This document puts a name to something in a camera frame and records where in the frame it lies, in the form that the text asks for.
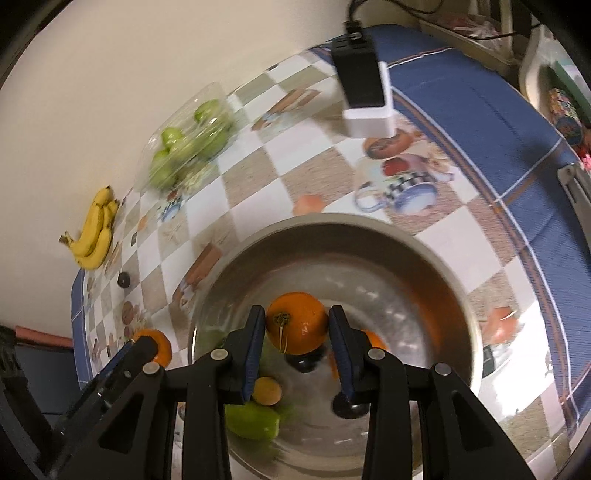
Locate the pile of green fruits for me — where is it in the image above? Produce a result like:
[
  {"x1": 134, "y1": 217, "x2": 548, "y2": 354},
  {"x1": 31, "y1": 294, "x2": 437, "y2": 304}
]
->
[{"x1": 150, "y1": 99, "x2": 232, "y2": 189}]

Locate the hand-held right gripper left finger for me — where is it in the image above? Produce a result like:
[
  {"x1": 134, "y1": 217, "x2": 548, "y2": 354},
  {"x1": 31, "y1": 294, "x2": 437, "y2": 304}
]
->
[{"x1": 46, "y1": 305, "x2": 267, "y2": 480}]

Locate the white power block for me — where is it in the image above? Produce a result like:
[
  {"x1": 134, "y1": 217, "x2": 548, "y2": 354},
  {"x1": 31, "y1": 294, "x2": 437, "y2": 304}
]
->
[{"x1": 342, "y1": 62, "x2": 397, "y2": 138}]

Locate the clear plastic clamshell container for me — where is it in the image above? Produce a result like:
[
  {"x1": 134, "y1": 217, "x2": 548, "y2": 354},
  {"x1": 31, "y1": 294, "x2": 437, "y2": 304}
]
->
[{"x1": 136, "y1": 82, "x2": 238, "y2": 192}]

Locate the checkered printed tablecloth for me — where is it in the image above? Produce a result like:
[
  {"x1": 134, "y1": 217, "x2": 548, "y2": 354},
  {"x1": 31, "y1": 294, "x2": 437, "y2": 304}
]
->
[{"x1": 69, "y1": 23, "x2": 591, "y2": 480}]

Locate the metal bowl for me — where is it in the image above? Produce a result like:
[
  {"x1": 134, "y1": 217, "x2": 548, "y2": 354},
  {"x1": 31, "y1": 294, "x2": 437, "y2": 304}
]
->
[{"x1": 189, "y1": 213, "x2": 483, "y2": 480}]

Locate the white plastic container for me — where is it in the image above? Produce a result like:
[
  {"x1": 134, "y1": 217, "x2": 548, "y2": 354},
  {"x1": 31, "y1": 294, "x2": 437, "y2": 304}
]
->
[{"x1": 519, "y1": 23, "x2": 561, "y2": 93}]

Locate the colourful printed tin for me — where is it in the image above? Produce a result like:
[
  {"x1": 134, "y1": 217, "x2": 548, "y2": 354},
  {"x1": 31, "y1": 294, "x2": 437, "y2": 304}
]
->
[{"x1": 547, "y1": 88, "x2": 585, "y2": 146}]

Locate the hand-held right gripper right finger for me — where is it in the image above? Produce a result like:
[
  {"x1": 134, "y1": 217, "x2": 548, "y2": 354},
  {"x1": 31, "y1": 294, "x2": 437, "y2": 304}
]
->
[{"x1": 328, "y1": 305, "x2": 536, "y2": 480}]

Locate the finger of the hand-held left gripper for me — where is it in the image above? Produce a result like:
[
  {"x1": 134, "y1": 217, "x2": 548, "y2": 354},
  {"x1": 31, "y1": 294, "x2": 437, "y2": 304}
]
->
[{"x1": 111, "y1": 336, "x2": 160, "y2": 376}]

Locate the yellow banana bunch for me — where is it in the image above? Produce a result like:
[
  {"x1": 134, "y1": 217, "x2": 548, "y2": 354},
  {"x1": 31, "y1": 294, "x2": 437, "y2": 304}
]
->
[{"x1": 58, "y1": 185, "x2": 122, "y2": 271}]

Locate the round brown fruit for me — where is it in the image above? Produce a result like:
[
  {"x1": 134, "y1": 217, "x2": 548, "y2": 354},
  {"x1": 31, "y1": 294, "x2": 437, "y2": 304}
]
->
[{"x1": 252, "y1": 376, "x2": 283, "y2": 407}]

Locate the cluttered plastic tray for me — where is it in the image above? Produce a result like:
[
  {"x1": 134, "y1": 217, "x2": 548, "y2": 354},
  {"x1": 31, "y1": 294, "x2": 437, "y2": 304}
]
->
[{"x1": 418, "y1": 11, "x2": 520, "y2": 70}]

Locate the reddish wooden rail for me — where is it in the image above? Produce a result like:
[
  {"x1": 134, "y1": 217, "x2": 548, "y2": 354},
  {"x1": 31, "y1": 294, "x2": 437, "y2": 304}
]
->
[{"x1": 14, "y1": 325, "x2": 74, "y2": 348}]

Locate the black cable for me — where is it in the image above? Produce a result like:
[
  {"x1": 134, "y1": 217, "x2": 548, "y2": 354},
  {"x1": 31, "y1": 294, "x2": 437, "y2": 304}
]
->
[{"x1": 346, "y1": 0, "x2": 419, "y2": 31}]

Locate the black power adapter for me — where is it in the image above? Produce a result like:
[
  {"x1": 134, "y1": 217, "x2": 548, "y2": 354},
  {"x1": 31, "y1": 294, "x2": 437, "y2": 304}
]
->
[{"x1": 331, "y1": 21, "x2": 386, "y2": 109}]

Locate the orange with stem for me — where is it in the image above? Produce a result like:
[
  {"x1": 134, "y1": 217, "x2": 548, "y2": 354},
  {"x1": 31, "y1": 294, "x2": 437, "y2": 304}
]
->
[{"x1": 264, "y1": 292, "x2": 329, "y2": 355}]

